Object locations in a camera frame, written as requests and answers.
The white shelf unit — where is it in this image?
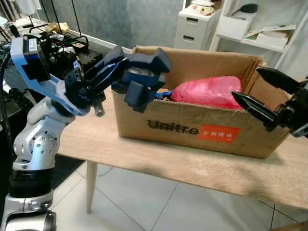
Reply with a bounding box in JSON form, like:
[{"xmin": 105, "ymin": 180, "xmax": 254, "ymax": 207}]
[{"xmin": 209, "ymin": 0, "xmax": 308, "ymax": 80}]

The black floor mat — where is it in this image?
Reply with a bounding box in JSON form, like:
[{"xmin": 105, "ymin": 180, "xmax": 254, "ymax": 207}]
[{"xmin": 51, "ymin": 153, "xmax": 86, "ymax": 191}]

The printed cardboard rubbish box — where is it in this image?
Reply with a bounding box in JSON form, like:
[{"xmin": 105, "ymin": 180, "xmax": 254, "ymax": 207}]
[{"xmin": 112, "ymin": 46, "xmax": 291, "ymax": 160}]

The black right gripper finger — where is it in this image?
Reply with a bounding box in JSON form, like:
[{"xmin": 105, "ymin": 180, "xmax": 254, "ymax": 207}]
[
  {"xmin": 231, "ymin": 91, "xmax": 279, "ymax": 131},
  {"xmin": 257, "ymin": 67, "xmax": 305, "ymax": 95}
]

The crumpled brown paper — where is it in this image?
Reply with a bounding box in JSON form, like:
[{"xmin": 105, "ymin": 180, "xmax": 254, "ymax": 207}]
[{"xmin": 47, "ymin": 22, "xmax": 71, "ymax": 35}]

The light wooden table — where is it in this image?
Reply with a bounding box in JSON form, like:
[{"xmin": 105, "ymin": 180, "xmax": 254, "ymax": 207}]
[{"xmin": 57, "ymin": 82, "xmax": 308, "ymax": 215}]

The small black object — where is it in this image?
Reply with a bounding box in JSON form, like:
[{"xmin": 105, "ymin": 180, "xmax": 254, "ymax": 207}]
[{"xmin": 239, "ymin": 4, "xmax": 258, "ymax": 14}]

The black equipment pile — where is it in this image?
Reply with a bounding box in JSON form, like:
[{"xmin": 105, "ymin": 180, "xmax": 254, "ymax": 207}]
[{"xmin": 26, "ymin": 24, "xmax": 92, "ymax": 70}]

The beige plush toy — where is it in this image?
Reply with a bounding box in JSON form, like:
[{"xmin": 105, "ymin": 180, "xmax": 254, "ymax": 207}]
[{"xmin": 189, "ymin": 0, "xmax": 218, "ymax": 16}]

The white drawer cabinet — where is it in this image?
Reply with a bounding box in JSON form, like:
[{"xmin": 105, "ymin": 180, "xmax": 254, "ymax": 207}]
[{"xmin": 174, "ymin": 7, "xmax": 223, "ymax": 51}]

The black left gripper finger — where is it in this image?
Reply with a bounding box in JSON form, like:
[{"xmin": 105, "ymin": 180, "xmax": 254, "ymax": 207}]
[
  {"xmin": 83, "ymin": 46, "xmax": 128, "ymax": 85},
  {"xmin": 94, "ymin": 65, "xmax": 127, "ymax": 104}
]

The red plastic bag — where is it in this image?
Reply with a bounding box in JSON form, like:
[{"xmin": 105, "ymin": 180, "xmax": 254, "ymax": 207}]
[{"xmin": 171, "ymin": 76, "xmax": 243, "ymax": 110}]

